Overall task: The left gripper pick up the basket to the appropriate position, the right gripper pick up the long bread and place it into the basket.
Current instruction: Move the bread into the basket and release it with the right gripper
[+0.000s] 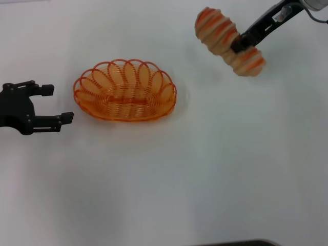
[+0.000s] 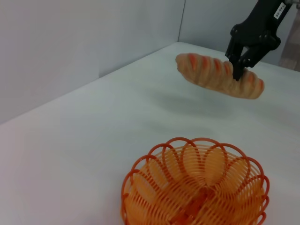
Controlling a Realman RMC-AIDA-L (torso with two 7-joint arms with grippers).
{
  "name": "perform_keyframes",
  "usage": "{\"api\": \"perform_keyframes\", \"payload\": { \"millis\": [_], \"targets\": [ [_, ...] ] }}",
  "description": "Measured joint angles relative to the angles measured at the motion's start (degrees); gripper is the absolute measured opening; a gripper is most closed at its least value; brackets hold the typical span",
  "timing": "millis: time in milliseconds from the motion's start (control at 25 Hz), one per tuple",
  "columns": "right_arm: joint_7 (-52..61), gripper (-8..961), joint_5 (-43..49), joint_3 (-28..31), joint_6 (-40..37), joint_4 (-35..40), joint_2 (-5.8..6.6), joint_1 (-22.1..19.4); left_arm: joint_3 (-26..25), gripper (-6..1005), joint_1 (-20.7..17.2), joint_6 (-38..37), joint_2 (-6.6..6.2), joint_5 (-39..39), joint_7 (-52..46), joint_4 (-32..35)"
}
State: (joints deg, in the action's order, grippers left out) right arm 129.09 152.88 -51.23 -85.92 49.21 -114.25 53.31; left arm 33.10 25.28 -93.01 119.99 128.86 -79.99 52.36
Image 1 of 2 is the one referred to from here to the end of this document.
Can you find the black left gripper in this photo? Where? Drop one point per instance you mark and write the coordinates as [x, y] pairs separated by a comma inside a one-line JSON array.
[[15, 110]]

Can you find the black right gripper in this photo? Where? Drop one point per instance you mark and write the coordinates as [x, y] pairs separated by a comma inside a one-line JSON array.
[[264, 25]]

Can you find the striped toy bread loaf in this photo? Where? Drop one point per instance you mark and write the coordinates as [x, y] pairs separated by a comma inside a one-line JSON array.
[[217, 33]]

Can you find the orange woven plastic basket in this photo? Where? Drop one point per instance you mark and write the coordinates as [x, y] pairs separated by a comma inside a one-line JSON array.
[[125, 107]]

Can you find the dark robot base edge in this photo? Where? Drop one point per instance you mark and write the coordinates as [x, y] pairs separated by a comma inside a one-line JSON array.
[[238, 243]]

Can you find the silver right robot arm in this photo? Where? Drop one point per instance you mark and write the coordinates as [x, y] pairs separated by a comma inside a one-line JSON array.
[[317, 3]]

